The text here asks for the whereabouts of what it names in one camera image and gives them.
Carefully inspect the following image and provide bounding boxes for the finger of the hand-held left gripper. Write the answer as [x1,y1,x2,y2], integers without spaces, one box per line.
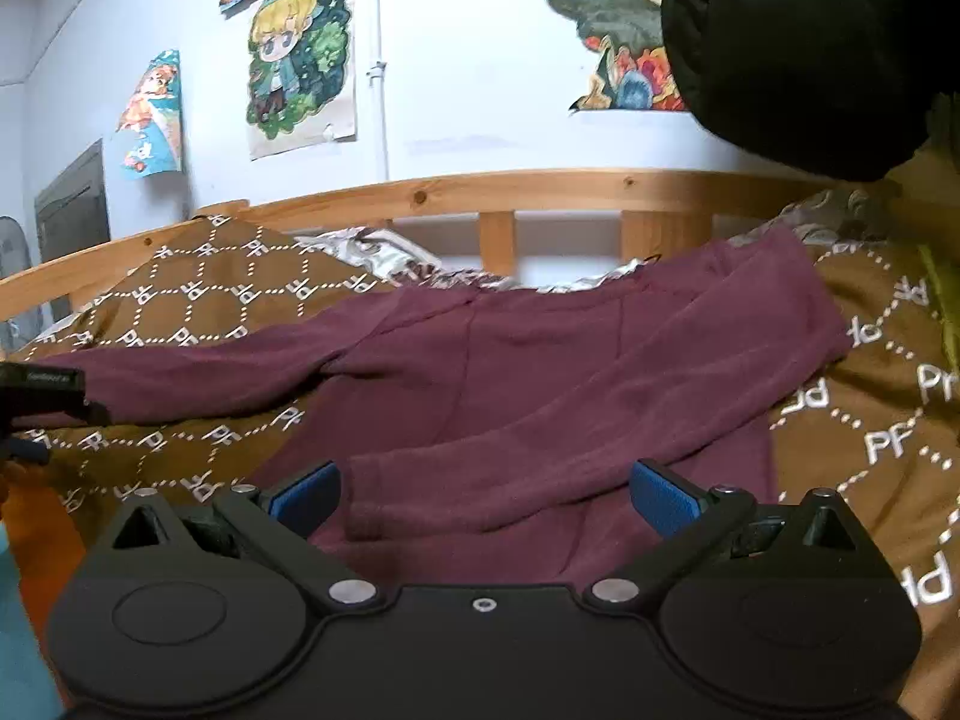
[0,396,110,442]

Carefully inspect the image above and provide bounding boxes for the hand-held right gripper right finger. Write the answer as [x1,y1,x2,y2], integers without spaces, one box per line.
[581,459,877,612]

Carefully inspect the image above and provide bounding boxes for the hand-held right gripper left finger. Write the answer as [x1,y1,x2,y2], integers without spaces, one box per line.
[91,461,383,612]

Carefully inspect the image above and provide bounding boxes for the maroon sweater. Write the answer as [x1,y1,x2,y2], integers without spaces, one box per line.
[19,223,856,586]

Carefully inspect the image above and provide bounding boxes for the grey standing fan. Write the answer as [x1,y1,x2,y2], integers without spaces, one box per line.
[0,216,37,355]

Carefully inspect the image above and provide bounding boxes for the orange cloth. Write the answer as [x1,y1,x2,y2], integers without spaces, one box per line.
[0,461,92,620]

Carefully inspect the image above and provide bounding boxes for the brown printed blanket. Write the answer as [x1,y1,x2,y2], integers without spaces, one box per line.
[15,187,960,720]

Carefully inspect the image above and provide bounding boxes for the grey patterned bedding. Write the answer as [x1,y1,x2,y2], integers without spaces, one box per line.
[294,187,901,295]

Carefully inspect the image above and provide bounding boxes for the yellow-green cloth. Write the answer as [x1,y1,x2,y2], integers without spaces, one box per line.
[916,236,960,380]

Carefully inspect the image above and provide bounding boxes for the black hanging garment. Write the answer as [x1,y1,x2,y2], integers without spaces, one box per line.
[660,0,960,182]

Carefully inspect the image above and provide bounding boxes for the dark grey wall panel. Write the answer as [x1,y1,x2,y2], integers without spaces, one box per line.
[34,139,111,269]

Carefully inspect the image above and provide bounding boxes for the small curled cartoon wall poster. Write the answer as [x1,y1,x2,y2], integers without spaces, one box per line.
[112,49,185,178]

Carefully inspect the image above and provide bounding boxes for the wooden bed frame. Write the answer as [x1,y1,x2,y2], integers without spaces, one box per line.
[0,169,837,361]

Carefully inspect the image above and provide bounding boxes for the blond cartoon figure wall poster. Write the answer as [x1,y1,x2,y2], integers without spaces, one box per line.
[246,0,359,162]

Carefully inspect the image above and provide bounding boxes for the white wall pipe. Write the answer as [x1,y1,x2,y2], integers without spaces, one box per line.
[369,0,392,182]

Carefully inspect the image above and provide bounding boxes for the large landscape cartoon wall poster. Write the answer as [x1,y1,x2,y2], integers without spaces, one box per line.
[538,0,692,116]

